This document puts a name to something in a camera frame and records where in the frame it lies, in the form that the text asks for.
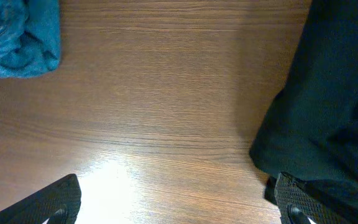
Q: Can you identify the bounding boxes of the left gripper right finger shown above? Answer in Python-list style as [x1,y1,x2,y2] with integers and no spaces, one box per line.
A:
[264,173,352,224]

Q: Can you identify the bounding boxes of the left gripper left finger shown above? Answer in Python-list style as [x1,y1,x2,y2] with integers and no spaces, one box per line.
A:
[0,174,81,224]

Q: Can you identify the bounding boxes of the folded blue denim jeans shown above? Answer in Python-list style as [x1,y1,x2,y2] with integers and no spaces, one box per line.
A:
[0,0,61,78]

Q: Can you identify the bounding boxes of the black jeans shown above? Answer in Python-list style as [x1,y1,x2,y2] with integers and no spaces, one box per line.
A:
[249,0,358,223]

